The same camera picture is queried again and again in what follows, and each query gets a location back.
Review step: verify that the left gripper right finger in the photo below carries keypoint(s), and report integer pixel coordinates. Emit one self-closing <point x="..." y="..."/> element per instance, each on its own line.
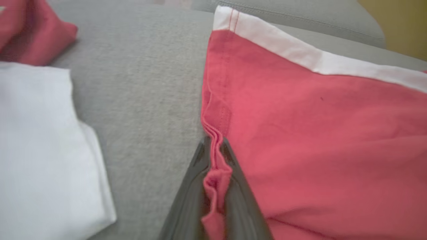
<point x="243" y="213"/>

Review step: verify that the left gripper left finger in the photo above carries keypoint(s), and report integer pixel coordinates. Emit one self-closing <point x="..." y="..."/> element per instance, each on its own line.
<point x="186" y="206"/>

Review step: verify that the red shorts white band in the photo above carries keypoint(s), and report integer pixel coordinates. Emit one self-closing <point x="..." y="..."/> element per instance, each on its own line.
<point x="317" y="133"/>

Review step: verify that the red Bulls jersey white sleeves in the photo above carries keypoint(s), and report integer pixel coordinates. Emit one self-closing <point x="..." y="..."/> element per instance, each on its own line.
<point x="40" y="150"/>

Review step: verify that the grey sofa seat cushion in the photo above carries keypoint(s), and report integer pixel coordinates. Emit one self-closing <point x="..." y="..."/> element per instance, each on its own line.
<point x="140" y="100"/>

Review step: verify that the grey sofa back cushion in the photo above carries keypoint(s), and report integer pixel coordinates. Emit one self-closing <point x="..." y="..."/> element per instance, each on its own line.
<point x="317" y="13"/>

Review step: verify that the yellow sofa cushion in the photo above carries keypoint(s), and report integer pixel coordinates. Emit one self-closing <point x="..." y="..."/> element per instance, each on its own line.
<point x="407" y="26"/>

